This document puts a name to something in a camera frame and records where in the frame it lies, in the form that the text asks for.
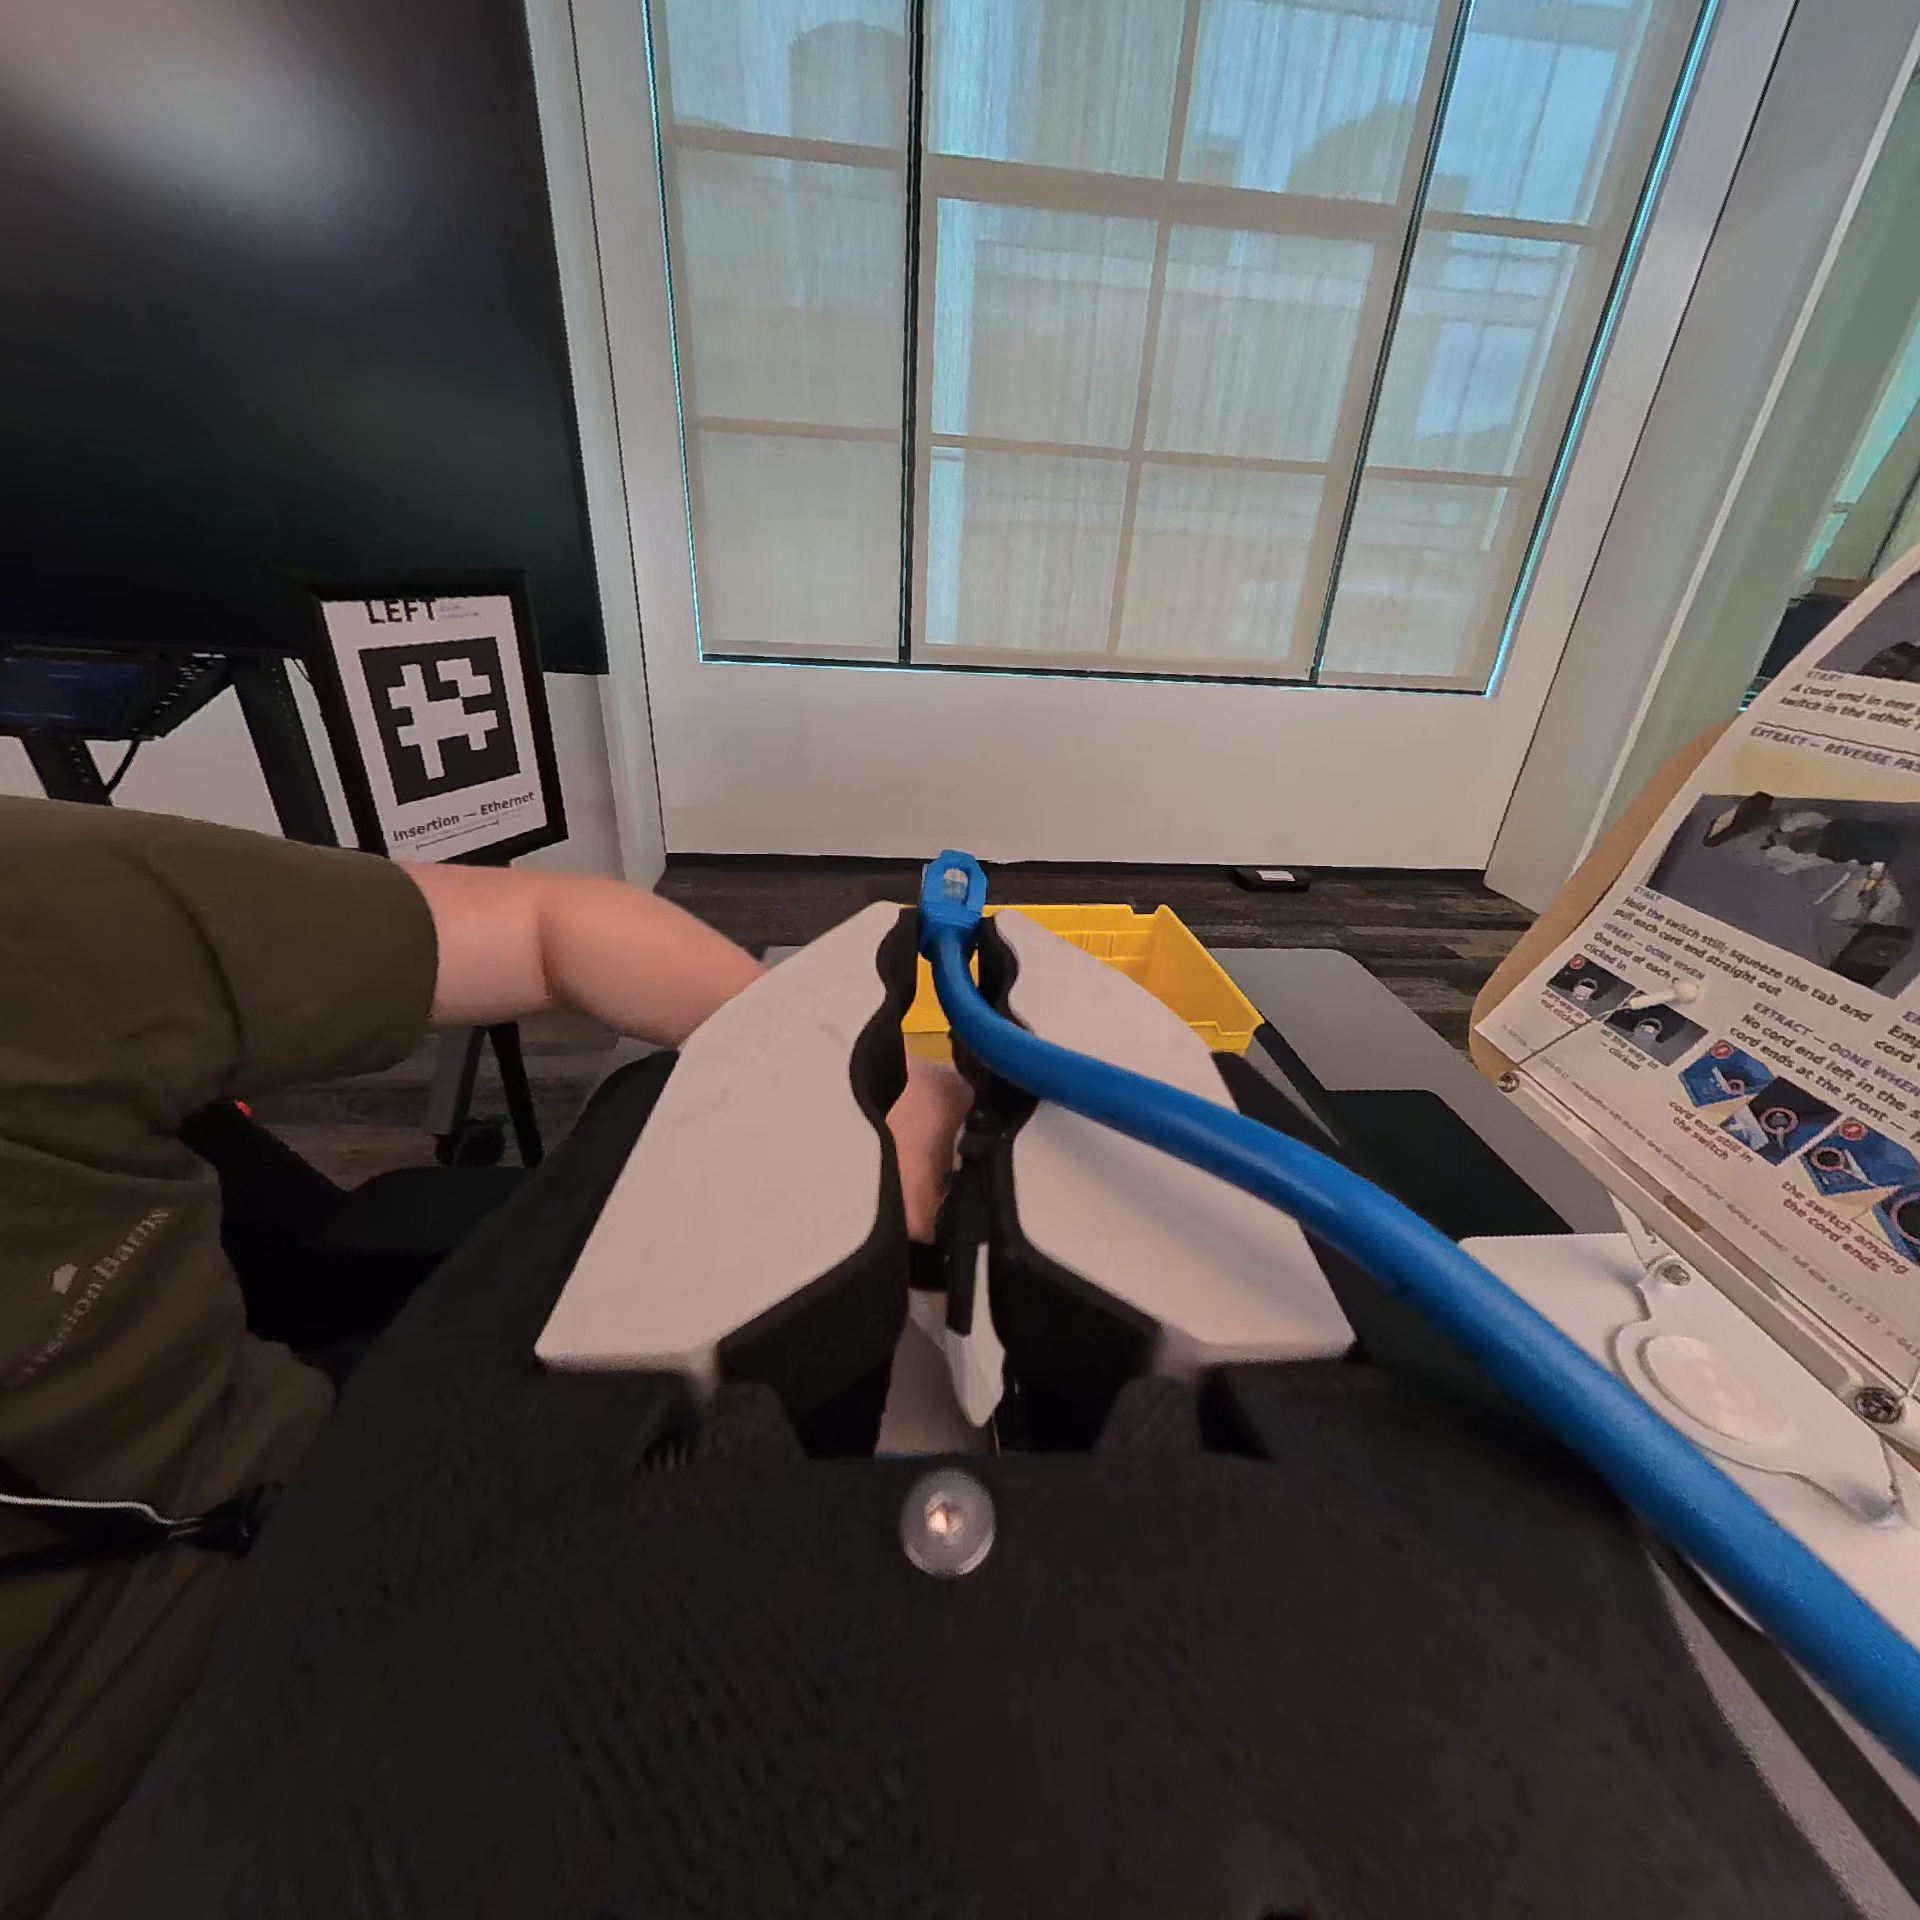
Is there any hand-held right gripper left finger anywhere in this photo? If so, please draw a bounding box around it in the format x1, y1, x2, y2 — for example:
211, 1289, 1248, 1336
536, 901, 920, 1381

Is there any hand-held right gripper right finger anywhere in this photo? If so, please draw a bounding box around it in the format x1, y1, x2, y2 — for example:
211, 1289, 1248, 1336
976, 910, 1355, 1368

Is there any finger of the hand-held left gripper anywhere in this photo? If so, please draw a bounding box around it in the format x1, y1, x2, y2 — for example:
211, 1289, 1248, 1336
912, 1295, 1007, 1431

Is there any blue ethernet cable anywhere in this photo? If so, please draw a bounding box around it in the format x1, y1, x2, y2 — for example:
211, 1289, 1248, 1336
918, 847, 1920, 1775

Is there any yellow plastic bin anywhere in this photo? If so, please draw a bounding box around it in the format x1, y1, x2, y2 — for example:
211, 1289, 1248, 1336
899, 901, 1266, 1064

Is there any person's left hand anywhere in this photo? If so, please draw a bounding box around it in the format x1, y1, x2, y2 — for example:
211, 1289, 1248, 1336
886, 1064, 976, 1247

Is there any white board stand base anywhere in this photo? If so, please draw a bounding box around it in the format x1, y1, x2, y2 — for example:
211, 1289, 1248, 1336
1462, 1226, 1920, 1536

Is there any framed marker sign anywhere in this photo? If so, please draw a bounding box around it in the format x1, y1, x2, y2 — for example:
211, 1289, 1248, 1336
307, 574, 574, 867

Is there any person's olive shirt torso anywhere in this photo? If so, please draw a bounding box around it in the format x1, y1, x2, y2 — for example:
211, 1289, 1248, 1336
0, 792, 447, 1920

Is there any printed instruction sheet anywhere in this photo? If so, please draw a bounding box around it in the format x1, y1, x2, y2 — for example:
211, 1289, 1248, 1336
1477, 545, 1920, 1359

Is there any small dark screen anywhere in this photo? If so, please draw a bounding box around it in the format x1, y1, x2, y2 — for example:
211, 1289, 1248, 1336
0, 641, 183, 739

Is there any large gridded window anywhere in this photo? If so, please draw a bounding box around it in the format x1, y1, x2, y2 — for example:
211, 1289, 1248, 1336
643, 0, 1722, 696

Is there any large black monitor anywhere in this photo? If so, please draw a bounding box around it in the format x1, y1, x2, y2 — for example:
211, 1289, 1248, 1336
0, 0, 611, 679

